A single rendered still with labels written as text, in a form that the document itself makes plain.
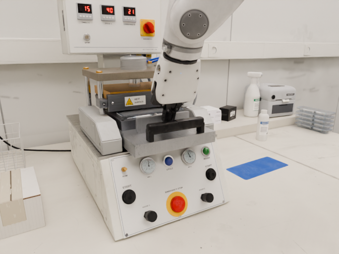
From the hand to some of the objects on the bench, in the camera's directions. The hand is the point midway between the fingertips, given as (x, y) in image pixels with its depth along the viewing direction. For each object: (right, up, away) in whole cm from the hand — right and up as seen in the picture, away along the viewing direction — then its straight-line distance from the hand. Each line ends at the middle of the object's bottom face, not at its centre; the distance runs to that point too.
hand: (168, 116), depth 65 cm
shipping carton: (-40, -26, +5) cm, 48 cm away
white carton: (+14, -1, +74) cm, 75 cm away
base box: (-9, -20, +26) cm, 34 cm away
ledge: (+33, -2, +84) cm, 90 cm away
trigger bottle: (+48, +4, +89) cm, 102 cm away
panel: (+3, -26, +1) cm, 26 cm away
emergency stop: (+3, -24, +2) cm, 24 cm away
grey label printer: (+60, +6, +96) cm, 114 cm away
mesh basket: (-67, -18, +32) cm, 77 cm away
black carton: (+32, +2, +82) cm, 88 cm away
